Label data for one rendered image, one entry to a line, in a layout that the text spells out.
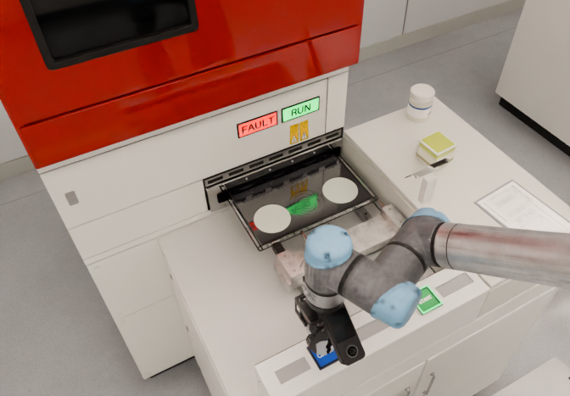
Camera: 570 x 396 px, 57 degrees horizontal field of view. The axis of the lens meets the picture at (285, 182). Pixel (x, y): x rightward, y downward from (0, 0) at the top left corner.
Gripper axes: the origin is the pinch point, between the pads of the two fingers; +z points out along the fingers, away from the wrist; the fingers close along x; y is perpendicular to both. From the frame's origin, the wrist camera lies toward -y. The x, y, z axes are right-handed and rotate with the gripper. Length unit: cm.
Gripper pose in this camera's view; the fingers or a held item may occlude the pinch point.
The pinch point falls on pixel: (326, 353)
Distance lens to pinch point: 112.1
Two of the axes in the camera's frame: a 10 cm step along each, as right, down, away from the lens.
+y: -4.7, -6.3, 6.2
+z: 0.2, 6.9, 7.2
